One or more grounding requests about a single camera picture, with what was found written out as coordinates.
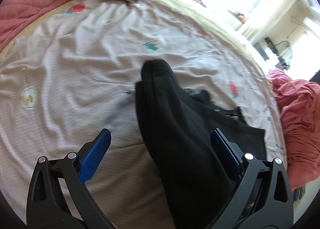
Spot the black shirt with orange patches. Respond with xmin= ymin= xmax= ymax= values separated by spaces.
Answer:
xmin=136 ymin=60 xmax=266 ymax=228

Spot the pink crumpled blanket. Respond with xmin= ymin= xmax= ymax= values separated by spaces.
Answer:
xmin=268 ymin=69 xmax=319 ymax=191

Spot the floral beige bed sheet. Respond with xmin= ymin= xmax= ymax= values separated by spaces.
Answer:
xmin=1 ymin=0 xmax=287 ymax=228

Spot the white side desk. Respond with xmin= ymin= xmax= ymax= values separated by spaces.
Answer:
xmin=253 ymin=37 xmax=293 ymax=70

